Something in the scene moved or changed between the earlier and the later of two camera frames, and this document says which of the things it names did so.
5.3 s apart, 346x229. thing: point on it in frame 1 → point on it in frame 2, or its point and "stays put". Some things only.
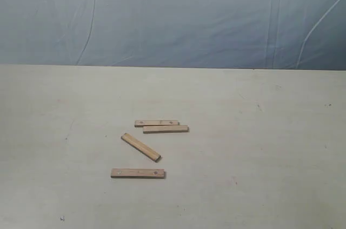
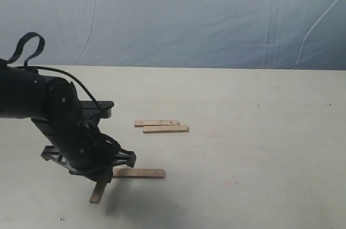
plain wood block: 141,147 → 98,193
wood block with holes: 152,173 stays put
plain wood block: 158,129 stays put
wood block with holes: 140,123 stays put
